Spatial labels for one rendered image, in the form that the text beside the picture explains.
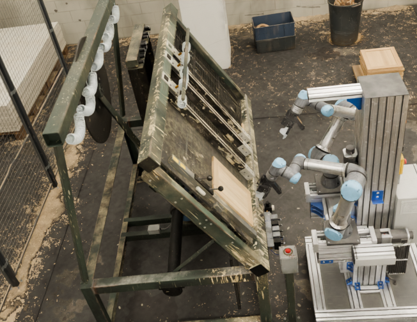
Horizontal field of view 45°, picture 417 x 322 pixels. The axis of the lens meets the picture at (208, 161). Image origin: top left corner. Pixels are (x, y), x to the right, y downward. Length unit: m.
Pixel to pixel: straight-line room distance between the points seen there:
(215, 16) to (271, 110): 1.57
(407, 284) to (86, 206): 3.36
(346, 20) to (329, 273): 4.28
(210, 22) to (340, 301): 4.39
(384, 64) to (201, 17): 2.51
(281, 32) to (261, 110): 1.60
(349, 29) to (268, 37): 1.17
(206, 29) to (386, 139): 4.46
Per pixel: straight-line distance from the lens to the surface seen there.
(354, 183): 3.04
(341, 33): 7.81
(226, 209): 3.55
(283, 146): 5.96
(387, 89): 3.16
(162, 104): 3.42
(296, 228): 5.03
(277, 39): 7.78
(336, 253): 3.71
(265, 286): 3.84
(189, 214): 3.24
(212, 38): 7.35
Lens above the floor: 3.74
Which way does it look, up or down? 39 degrees down
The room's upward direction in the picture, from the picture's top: 11 degrees counter-clockwise
